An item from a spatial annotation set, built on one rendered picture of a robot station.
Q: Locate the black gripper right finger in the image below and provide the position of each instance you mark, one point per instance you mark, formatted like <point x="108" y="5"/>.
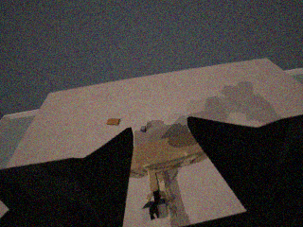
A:
<point x="249" y="159"/>

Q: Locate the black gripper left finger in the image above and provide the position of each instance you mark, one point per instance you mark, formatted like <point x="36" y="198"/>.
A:
<point x="99" y="181"/>

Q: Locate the brown flat block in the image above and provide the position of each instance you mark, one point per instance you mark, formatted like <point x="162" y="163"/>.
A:
<point x="112" y="122"/>

